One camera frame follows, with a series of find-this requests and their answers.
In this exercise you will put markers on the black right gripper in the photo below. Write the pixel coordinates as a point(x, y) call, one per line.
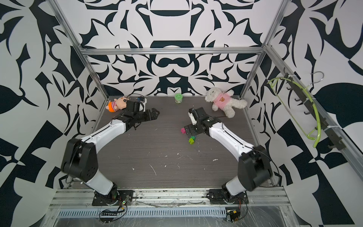
point(192, 131)

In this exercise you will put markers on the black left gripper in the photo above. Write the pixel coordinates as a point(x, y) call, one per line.
point(154, 116)

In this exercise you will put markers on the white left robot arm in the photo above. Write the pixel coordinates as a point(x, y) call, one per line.
point(80, 158)

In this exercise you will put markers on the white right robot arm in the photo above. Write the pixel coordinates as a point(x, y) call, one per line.
point(254, 164)

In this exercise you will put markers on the green lidded plastic jar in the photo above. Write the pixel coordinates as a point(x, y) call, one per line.
point(178, 98)

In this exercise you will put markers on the cartoon boy plush doll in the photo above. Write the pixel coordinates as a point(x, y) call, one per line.
point(117, 104)

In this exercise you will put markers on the white teddy bear pink shirt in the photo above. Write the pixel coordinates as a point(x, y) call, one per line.
point(224, 101)

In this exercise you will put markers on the green clothes hanger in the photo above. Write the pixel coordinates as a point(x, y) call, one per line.
point(303, 97)

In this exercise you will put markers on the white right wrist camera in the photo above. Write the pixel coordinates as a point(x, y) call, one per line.
point(193, 116)

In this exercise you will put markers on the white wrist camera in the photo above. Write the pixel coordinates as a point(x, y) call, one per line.
point(193, 116)
point(141, 102)

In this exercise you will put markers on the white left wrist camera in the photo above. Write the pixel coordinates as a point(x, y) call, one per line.
point(141, 102)

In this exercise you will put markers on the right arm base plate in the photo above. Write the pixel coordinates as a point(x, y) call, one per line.
point(224, 196)

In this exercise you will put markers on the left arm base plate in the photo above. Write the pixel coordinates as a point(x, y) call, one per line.
point(119, 197)

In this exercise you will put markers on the aluminium front rail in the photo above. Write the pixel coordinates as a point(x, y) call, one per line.
point(170, 197)

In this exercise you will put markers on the black wall hook rack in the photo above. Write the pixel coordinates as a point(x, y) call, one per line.
point(327, 129)

